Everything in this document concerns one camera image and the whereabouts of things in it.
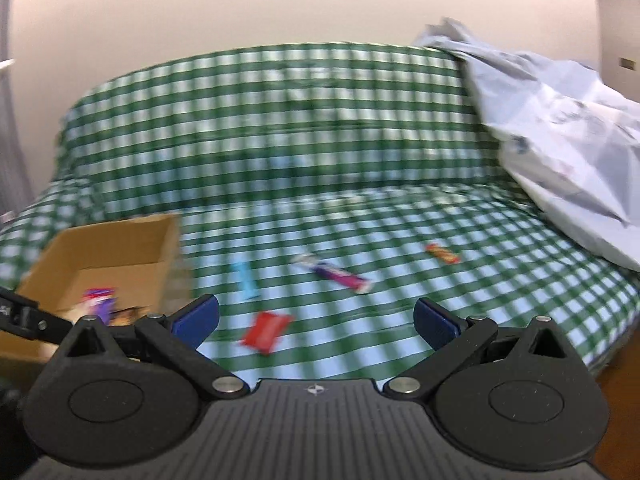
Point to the small orange candy packet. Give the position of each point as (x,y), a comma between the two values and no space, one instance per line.
(443,254)

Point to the small red snack packet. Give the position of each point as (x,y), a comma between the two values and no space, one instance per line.
(267,328)

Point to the light blue stick packet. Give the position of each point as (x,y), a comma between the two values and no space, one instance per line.
(247,285)

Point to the dark brown snack packet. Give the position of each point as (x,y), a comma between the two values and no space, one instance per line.
(127,316)

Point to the purple pink candy bar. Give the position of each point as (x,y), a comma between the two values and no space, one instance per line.
(330,272)

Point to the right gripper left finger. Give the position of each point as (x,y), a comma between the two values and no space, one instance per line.
(173,341)

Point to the green checkered sofa cover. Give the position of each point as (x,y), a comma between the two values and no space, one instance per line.
(358,154)

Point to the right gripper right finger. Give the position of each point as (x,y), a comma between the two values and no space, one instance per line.
(457,343)

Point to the purple chocolate bar wrapper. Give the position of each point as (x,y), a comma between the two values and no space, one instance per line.
(99,302)

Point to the white crumpled sheet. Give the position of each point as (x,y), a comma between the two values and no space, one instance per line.
(568,139)

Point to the brown cardboard box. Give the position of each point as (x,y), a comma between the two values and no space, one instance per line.
(139,259)

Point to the grey curtain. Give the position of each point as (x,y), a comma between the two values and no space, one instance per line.
(16,189)

